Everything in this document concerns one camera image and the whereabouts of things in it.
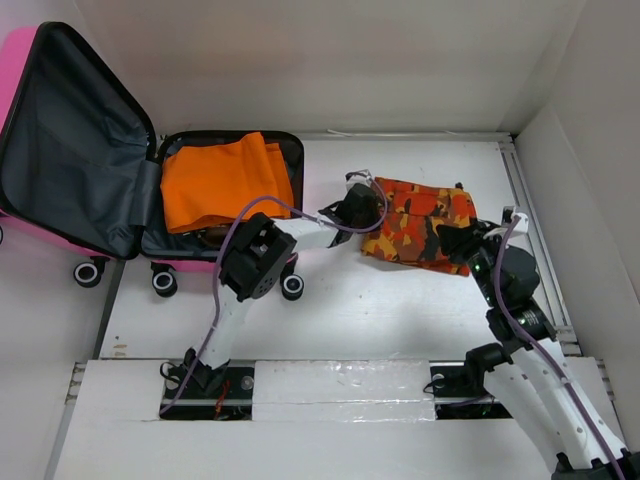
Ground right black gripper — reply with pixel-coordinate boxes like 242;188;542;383
434;220;503;307

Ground orange camouflage garment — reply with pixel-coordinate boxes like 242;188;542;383
361;177;477;277

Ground orange cloth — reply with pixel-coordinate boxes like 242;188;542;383
160;132;294;234

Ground pink hard-shell suitcase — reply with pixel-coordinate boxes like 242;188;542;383
0;19;306;302

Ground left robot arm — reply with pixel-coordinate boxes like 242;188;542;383
180;172;388;397

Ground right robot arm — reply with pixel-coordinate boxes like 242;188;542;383
437;214;639;479

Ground brown over-ear headphones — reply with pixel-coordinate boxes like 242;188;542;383
195;224;231;249

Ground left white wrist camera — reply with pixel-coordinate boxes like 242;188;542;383
345;169;374;189

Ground aluminium rail right side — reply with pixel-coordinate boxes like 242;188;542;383
499;135;583;357

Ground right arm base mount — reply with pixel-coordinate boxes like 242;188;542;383
423;343;511;420

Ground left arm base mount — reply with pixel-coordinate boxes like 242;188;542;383
159;361;255;422

